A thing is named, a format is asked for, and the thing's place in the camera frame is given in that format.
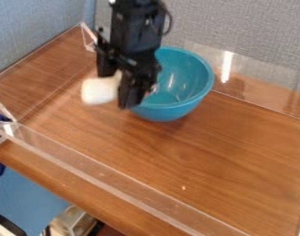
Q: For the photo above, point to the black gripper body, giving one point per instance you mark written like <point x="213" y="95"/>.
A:
<point x="136" y="30"/>

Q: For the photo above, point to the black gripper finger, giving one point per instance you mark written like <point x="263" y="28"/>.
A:
<point x="136" y="82"/>
<point x="107" y="63"/>

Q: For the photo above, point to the white brown toy mushroom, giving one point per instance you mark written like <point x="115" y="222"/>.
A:
<point x="99" y="89"/>

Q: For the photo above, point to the blue bowl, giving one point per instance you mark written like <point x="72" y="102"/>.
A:
<point x="185" y="82"/>

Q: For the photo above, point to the clear acrylic back barrier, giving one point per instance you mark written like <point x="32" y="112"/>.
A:
<point x="247" y="79"/>

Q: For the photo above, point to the clear acrylic barrier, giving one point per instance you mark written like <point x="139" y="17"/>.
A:
<point x="162" y="206"/>
<point x="247" y="79"/>

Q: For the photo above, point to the clear acrylic front barrier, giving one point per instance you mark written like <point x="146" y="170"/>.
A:
<point x="162" y="206"/>

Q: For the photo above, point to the grey metal object below table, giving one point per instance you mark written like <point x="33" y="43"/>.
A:
<point x="72" y="222"/>

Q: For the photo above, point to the black object bottom left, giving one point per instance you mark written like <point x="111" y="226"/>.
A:
<point x="8" y="229"/>

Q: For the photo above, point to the clear acrylic corner bracket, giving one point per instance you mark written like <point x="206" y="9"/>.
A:
<point x="88" y="37"/>

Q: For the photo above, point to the clear acrylic left bracket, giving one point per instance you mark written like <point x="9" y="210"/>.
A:
<point x="7" y="122"/>

